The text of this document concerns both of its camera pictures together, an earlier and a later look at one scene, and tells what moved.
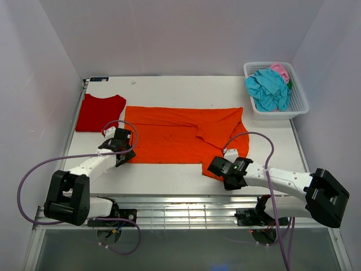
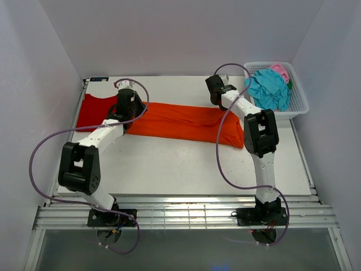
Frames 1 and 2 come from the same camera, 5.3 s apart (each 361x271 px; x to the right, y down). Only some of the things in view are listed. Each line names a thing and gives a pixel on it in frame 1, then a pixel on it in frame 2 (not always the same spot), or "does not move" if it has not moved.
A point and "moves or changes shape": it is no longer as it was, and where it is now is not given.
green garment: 290,83 does not move
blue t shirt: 268,90 does not move
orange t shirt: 186,134 moves or changes shape
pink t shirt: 277,67 does not move
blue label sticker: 99,79 does not move
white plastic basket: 298,104 does not move
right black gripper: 229,187 to 223,108
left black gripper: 130,154 to 142,107
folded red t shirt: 97,114 does not move
